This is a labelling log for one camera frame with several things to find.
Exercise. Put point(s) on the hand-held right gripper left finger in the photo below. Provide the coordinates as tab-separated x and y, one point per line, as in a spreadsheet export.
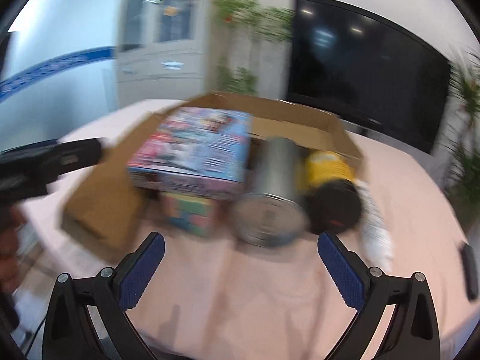
142	270

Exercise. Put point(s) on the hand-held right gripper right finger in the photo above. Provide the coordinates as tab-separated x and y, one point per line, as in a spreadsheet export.
341	270

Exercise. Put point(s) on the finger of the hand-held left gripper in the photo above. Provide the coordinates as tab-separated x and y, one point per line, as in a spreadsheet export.
77	155

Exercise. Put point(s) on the brown cardboard box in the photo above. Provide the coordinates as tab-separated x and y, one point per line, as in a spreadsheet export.
101	202

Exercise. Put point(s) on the yellow puzzle cube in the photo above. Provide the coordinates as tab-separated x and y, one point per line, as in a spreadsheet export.
189	215

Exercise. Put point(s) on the person's left hand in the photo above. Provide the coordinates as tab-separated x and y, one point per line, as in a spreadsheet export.
6	258

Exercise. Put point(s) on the white packet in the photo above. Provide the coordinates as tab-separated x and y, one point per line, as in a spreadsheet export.
377	228

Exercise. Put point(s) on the silver metal can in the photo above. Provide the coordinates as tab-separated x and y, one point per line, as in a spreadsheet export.
270	217

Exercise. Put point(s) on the yellow can with black lid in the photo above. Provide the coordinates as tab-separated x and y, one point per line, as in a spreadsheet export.
330	172

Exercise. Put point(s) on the colourful printed toy box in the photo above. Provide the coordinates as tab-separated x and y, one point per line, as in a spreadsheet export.
195	150

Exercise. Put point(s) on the grey glass-door cabinet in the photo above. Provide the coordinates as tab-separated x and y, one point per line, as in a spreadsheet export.
161	63

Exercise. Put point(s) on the black remote control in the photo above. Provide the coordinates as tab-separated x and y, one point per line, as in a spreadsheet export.
470	273

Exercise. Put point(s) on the green potted plant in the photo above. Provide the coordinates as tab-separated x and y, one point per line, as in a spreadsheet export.
465	165

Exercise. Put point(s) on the small yellow toy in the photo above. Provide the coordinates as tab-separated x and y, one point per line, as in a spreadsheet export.
170	10

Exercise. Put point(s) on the black flat television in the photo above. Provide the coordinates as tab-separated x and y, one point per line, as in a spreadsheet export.
360	71

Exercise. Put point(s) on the tall green leafy plant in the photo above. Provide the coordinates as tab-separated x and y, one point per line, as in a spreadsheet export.
247	18

